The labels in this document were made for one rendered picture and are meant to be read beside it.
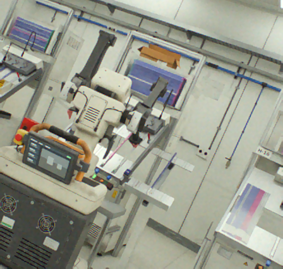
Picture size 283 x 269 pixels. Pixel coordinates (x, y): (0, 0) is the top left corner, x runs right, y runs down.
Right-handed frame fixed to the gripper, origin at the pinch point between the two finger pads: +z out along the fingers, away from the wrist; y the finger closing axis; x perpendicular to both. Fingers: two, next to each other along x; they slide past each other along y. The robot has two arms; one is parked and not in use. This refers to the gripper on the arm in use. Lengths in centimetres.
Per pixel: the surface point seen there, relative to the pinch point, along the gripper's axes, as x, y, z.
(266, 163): -51, -94, 8
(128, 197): 22.2, -9.3, 34.9
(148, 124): -22.9, 1.6, -5.9
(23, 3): -176, 305, 31
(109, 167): 27.7, 5.1, 2.1
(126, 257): 63, -35, 44
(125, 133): -8.9, 15.3, 0.7
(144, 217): 40, -35, 20
